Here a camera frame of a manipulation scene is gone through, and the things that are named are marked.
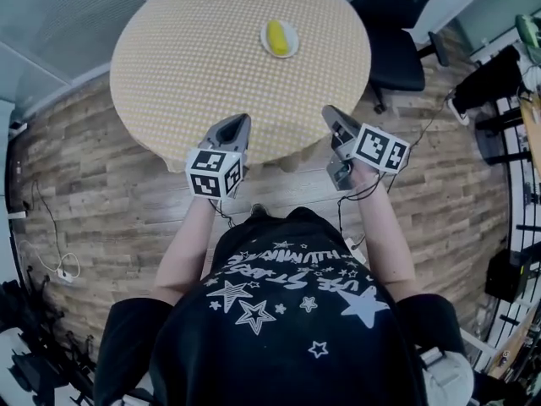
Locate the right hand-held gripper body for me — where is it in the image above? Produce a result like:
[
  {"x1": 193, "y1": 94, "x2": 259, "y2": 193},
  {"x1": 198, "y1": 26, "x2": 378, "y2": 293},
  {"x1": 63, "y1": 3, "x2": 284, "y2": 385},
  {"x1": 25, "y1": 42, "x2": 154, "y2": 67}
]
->
[{"x1": 325, "y1": 119, "x2": 412, "y2": 193}]

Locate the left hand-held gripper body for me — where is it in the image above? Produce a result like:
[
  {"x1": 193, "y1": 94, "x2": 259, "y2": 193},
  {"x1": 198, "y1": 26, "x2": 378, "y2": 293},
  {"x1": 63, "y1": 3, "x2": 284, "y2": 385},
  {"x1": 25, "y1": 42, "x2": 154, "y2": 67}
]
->
[{"x1": 184, "y1": 131, "x2": 249, "y2": 203}]

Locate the white round plate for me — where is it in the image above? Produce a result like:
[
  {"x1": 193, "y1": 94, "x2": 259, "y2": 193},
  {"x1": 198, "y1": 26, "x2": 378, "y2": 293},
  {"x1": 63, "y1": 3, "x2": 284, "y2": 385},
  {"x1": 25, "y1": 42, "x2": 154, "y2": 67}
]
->
[{"x1": 260, "y1": 19, "x2": 300, "y2": 59}]

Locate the yellow corn cob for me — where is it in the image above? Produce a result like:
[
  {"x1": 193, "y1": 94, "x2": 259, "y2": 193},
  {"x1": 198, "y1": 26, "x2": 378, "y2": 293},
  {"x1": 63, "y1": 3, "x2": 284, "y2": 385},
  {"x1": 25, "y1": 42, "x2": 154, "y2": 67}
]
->
[{"x1": 265, "y1": 19, "x2": 292, "y2": 55}]

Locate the person's right forearm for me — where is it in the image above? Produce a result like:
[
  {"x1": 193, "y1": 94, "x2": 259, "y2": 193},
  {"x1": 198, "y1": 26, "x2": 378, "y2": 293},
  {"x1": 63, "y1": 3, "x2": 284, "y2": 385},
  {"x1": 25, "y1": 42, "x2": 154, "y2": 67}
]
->
[{"x1": 348, "y1": 161, "x2": 418, "y2": 299}]

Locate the person's left forearm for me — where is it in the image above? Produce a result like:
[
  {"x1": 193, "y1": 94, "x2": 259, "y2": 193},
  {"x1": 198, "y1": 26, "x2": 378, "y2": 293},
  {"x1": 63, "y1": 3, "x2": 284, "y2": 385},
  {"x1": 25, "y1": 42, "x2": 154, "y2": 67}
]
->
[{"x1": 154, "y1": 196, "x2": 221, "y2": 306}]

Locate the grey shoulder harness pad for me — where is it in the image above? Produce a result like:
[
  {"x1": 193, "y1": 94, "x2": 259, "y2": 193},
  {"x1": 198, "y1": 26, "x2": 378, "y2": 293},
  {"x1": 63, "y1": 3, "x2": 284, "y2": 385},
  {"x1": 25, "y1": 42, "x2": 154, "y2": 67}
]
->
[
  {"x1": 122, "y1": 389, "x2": 153, "y2": 406},
  {"x1": 418, "y1": 347, "x2": 475, "y2": 406}
]

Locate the round checkered table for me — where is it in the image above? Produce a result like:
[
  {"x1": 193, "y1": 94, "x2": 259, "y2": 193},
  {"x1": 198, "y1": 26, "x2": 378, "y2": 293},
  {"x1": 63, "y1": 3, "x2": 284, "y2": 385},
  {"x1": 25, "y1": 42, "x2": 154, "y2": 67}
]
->
[{"x1": 109, "y1": 0, "x2": 373, "y2": 173}]

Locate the black office chair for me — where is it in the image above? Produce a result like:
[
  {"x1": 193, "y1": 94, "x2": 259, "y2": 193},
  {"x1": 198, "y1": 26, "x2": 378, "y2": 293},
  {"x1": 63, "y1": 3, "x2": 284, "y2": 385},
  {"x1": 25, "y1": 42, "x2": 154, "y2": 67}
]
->
[{"x1": 349, "y1": 0, "x2": 450, "y2": 114}]

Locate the black metal rack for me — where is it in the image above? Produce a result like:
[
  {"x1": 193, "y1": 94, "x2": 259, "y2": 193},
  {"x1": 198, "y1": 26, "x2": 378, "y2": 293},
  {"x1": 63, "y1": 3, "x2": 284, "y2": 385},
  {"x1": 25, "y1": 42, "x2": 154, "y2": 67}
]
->
[{"x1": 475, "y1": 95, "x2": 541, "y2": 337}]

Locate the wooden workbench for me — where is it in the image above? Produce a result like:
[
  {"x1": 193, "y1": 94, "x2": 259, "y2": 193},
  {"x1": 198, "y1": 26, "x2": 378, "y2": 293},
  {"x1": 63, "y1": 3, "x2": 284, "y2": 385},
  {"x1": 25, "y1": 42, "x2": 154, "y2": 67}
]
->
[{"x1": 519, "y1": 97, "x2": 541, "y2": 177}]

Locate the black star print t-shirt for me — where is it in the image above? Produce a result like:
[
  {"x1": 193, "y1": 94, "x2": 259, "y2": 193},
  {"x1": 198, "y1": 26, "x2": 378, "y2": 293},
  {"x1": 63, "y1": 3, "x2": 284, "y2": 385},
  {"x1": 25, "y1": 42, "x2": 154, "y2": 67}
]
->
[{"x1": 93, "y1": 206, "x2": 466, "y2": 406}]

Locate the black box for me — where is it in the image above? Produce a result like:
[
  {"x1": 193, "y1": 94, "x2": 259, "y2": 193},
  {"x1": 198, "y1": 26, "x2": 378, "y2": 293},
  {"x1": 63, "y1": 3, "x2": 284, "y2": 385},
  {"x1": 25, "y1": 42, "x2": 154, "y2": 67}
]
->
[{"x1": 484, "y1": 250, "x2": 529, "y2": 304}]

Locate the green device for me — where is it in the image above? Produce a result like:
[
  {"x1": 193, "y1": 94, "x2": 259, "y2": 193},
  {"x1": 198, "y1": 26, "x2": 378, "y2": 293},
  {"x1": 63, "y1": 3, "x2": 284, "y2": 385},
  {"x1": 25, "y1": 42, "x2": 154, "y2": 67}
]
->
[{"x1": 514, "y1": 14, "x2": 541, "y2": 52}]

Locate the wooden board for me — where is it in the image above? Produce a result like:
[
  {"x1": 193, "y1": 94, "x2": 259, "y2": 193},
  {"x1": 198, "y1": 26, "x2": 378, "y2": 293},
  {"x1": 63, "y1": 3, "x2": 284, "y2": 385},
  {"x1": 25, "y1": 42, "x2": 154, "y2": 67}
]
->
[{"x1": 485, "y1": 310, "x2": 541, "y2": 380}]

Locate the pile of black tripods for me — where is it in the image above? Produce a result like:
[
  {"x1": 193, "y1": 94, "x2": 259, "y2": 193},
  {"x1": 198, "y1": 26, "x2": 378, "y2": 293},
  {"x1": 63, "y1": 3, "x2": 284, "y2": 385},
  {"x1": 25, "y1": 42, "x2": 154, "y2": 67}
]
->
[{"x1": 0, "y1": 279, "x2": 96, "y2": 406}]

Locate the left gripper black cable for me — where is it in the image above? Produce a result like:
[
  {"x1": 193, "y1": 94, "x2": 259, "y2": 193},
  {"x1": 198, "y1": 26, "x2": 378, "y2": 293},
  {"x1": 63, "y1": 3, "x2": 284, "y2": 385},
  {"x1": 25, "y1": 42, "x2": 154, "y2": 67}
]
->
[{"x1": 209, "y1": 199, "x2": 236, "y2": 230}]

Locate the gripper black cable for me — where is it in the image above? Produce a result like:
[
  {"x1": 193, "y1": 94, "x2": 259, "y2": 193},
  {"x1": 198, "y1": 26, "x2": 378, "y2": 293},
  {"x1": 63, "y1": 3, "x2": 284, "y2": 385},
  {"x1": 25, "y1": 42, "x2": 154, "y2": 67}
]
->
[
  {"x1": 209, "y1": 199, "x2": 236, "y2": 230},
  {"x1": 336, "y1": 171, "x2": 388, "y2": 244}
]

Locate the thin black floor cable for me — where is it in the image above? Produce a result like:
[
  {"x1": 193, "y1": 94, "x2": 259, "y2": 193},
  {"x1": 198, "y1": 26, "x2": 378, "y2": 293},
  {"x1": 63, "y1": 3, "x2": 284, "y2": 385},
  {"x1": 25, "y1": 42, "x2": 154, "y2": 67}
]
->
[{"x1": 405, "y1": 89, "x2": 457, "y2": 151}]

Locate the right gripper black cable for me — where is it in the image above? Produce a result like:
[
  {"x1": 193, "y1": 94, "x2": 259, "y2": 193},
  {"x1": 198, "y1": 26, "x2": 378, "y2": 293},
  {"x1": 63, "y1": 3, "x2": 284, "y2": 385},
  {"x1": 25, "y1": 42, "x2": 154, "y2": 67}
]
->
[{"x1": 336, "y1": 171, "x2": 388, "y2": 244}]

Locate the white looped cable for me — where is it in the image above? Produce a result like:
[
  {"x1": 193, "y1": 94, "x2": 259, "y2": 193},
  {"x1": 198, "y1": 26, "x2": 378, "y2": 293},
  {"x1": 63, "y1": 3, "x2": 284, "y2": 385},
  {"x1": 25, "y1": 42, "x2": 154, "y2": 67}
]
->
[{"x1": 19, "y1": 239, "x2": 81, "y2": 279}]

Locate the long black floor cable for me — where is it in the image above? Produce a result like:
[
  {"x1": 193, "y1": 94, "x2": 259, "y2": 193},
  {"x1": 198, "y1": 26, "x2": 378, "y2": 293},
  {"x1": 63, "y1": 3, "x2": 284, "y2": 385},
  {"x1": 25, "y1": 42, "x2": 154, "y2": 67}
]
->
[{"x1": 31, "y1": 178, "x2": 64, "y2": 270}]

